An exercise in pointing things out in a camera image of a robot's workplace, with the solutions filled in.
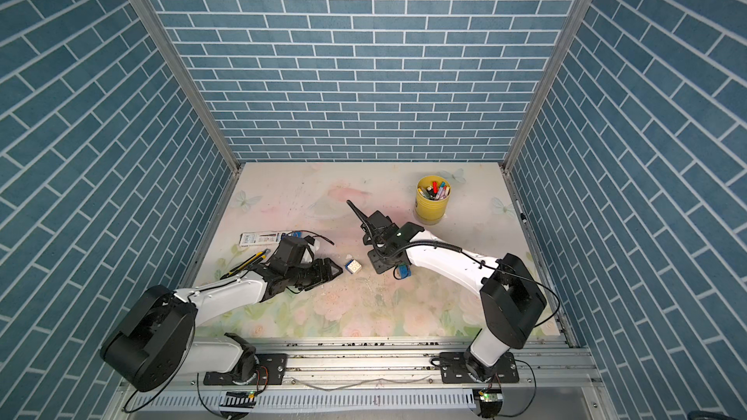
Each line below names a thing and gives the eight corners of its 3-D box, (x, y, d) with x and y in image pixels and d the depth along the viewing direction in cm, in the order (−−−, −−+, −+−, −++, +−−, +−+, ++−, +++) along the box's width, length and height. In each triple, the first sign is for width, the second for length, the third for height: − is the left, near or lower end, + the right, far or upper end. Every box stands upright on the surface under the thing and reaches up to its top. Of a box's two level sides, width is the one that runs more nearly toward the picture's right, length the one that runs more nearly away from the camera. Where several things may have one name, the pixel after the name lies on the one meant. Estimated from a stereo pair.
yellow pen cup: (416, 227, 104) (420, 203, 93) (414, 200, 112) (417, 175, 101) (446, 227, 104) (454, 204, 93) (442, 200, 112) (448, 175, 101)
